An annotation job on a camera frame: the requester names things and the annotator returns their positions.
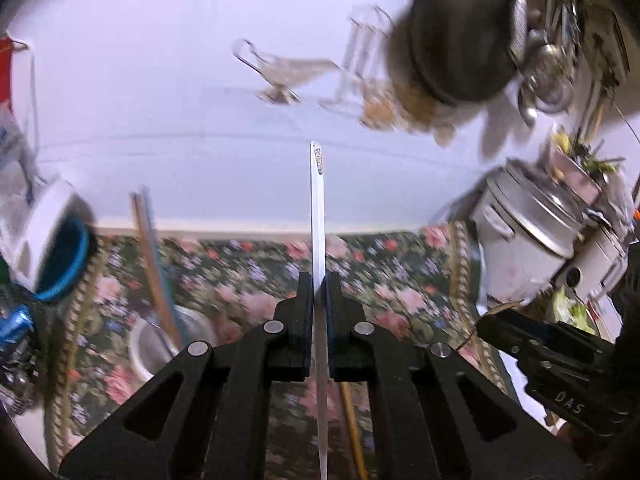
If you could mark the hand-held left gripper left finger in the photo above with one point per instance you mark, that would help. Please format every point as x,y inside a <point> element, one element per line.
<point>295,340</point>

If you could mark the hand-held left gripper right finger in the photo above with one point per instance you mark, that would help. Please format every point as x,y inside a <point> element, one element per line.
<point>342,340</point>

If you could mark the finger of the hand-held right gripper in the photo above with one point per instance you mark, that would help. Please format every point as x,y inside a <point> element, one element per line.
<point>515,332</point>

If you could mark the silver metal chopstick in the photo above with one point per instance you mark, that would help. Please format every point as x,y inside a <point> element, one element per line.
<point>152,240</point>
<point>317,220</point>

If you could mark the white cup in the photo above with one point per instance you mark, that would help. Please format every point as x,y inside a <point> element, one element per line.
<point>150,355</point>

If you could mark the brown wooden chopstick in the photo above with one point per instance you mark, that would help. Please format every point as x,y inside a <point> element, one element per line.
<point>157,285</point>

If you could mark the bowl of lettuce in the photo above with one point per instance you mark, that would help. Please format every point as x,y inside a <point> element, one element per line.
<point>572,310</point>

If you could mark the dark floral tablecloth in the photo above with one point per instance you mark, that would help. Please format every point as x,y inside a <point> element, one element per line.
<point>400,270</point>

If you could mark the white rice cooker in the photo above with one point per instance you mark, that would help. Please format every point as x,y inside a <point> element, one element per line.
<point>520,240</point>

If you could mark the white electric kettle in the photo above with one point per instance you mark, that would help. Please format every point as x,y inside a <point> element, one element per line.
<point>597,265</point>

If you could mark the pink utensil pot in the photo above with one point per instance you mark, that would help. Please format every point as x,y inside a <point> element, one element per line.
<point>585,177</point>

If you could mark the small steel ladle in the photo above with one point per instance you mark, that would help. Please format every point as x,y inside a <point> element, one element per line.
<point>527,110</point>

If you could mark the white lidded jar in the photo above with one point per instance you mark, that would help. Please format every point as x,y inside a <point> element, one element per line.
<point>45,240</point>

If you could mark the blue plastic wrapper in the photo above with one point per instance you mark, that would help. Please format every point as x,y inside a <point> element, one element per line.
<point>15,327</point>

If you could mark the black wok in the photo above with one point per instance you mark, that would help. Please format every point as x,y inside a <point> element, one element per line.
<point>460,35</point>

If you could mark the red box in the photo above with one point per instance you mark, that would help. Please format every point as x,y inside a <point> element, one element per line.
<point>4,70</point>

